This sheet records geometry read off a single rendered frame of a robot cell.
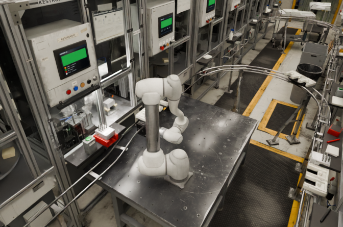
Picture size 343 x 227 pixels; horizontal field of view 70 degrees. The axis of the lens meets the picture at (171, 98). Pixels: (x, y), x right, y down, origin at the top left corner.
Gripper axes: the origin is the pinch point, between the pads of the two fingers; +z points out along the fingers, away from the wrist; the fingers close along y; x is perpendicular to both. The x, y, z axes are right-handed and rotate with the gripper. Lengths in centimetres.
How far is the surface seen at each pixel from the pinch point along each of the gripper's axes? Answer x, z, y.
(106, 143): 42.4, 2.2, 7.1
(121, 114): 2.0, 23.0, 3.1
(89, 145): 55, 7, 12
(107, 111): 11.2, 31.0, 8.4
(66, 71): 52, 17, 70
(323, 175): -25, -148, -1
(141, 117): -7.6, 6.8, 0.1
